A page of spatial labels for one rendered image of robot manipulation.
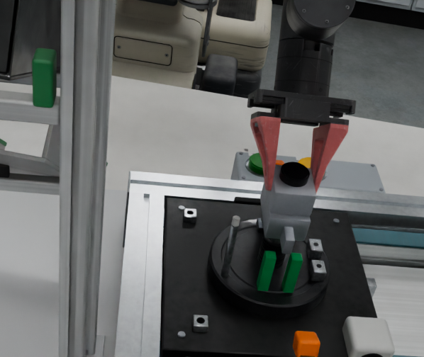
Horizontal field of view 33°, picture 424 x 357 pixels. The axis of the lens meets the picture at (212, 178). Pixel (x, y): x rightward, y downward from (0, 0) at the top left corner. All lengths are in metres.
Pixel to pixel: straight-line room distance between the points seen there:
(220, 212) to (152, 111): 0.41
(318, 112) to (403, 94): 2.65
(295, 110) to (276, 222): 0.12
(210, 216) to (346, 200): 0.21
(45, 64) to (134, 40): 1.07
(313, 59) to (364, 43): 3.01
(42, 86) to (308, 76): 0.36
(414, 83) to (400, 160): 2.21
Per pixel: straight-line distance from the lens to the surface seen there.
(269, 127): 0.70
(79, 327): 0.55
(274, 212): 0.73
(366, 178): 1.03
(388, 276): 0.95
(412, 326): 0.91
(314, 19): 0.66
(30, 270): 0.95
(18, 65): 0.47
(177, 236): 0.85
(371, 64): 3.53
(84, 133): 0.43
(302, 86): 0.72
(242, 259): 0.80
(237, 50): 1.74
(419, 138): 1.36
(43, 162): 0.59
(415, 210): 1.00
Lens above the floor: 1.54
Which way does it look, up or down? 38 degrees down
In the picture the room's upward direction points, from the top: 10 degrees clockwise
